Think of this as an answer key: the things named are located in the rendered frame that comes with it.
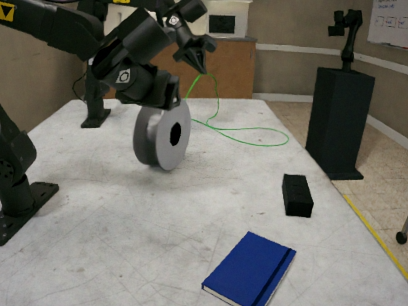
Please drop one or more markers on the blue notebook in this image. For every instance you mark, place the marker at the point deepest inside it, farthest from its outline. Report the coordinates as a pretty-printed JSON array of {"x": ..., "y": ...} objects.
[{"x": 251, "y": 272}]

